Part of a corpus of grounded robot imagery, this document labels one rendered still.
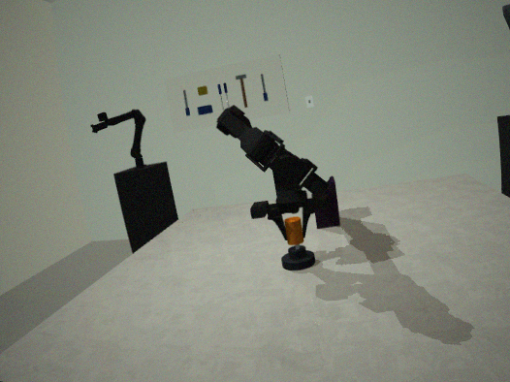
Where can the orange knob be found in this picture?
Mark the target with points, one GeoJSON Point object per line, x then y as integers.
{"type": "Point", "coordinates": [294, 231]}

